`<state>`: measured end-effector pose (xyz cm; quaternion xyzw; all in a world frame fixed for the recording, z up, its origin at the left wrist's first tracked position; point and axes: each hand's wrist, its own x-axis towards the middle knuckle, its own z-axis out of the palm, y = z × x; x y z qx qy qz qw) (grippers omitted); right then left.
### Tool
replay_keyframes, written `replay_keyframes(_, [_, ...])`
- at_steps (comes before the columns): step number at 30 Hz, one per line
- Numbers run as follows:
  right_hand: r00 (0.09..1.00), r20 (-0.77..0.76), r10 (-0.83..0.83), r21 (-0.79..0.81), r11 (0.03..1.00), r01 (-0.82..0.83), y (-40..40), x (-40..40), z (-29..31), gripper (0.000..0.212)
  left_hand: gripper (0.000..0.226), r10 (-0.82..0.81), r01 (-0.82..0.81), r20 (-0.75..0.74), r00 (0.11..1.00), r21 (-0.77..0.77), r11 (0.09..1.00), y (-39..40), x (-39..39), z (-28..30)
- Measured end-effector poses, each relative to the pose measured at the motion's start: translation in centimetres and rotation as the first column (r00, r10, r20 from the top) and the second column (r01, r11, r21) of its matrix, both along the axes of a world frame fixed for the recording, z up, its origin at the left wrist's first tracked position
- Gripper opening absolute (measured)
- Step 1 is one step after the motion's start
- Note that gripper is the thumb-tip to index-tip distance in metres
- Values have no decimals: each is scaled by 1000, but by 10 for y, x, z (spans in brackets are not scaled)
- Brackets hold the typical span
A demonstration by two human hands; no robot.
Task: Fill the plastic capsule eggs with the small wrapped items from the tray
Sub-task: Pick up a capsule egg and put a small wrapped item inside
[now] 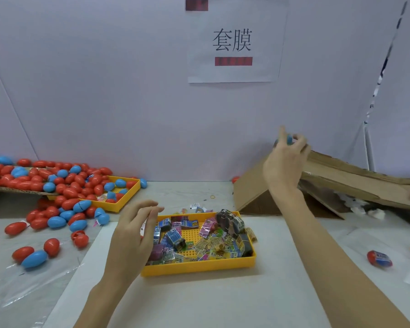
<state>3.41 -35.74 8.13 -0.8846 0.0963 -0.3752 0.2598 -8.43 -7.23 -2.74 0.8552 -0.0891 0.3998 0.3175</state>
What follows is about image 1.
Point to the person's right hand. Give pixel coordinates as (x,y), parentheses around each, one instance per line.
(283,167)

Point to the person's left hand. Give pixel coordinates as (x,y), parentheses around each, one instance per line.
(130,246)

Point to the single blue plastic egg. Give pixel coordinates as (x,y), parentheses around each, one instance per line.
(289,140)

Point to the yellow label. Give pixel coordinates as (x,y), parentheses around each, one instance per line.
(251,234)

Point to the pile of plastic eggs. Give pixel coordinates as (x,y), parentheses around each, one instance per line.
(61,177)

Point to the person's right forearm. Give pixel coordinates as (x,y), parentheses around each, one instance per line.
(335,263)

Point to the yellow tray under eggs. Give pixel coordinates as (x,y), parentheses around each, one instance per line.
(128,196)

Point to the torn flattened cardboard box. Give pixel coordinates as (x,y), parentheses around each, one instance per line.
(341,177)

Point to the yellow plastic tray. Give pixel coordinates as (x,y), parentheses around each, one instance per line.
(191,268)

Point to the white crumpled plastic scraps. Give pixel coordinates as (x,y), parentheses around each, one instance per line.
(359,205)

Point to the clear bag with coloured label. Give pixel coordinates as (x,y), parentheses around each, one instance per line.
(27,283)

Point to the clear plastic sheet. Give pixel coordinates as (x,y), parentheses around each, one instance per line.
(369,239)

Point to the white paper sign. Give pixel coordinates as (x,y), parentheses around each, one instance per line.
(239,61)

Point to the brown cardboard sheet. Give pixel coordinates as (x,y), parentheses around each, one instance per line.
(13,190)

